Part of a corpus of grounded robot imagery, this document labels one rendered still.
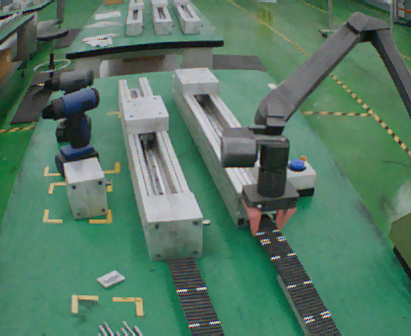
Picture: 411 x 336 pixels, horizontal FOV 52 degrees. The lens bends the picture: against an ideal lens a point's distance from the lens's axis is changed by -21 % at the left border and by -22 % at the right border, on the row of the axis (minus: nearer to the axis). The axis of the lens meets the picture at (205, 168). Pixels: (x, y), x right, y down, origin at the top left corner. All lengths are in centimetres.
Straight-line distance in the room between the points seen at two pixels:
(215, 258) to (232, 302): 15
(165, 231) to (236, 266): 15
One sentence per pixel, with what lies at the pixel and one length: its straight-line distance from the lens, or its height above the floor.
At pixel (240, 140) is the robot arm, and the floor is 100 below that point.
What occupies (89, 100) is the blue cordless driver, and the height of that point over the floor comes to 98.
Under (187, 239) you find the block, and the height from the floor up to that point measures 83.
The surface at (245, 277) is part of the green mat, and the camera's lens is 96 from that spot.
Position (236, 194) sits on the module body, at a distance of 107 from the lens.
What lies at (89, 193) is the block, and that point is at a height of 84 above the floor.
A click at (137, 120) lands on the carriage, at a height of 90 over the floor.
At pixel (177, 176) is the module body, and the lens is 111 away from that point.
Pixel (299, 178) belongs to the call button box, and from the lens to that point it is 119.
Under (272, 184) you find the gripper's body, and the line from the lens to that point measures 97.
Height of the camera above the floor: 139
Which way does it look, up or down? 28 degrees down
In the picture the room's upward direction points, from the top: 1 degrees clockwise
